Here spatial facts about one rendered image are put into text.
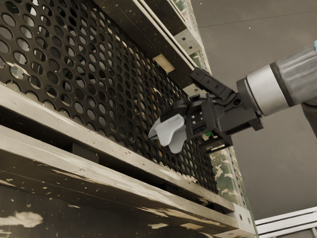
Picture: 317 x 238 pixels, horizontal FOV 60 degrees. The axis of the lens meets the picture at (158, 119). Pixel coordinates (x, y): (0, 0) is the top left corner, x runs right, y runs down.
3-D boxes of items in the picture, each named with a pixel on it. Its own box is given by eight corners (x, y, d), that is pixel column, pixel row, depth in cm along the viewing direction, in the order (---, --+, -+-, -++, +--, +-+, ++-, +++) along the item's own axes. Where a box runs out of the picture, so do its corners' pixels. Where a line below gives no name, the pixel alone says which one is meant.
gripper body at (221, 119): (182, 140, 45) (253, 110, 39) (176, 100, 50) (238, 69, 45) (204, 157, 50) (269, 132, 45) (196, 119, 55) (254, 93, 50)
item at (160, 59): (167, 73, 83) (176, 69, 82) (152, 58, 77) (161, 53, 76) (166, 66, 85) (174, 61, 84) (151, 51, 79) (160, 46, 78)
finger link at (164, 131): (140, 151, 50) (183, 133, 46) (139, 125, 54) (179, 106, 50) (150, 157, 52) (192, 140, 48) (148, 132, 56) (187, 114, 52)
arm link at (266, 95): (264, 55, 43) (279, 83, 48) (237, 69, 45) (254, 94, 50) (280, 90, 38) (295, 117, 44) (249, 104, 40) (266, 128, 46)
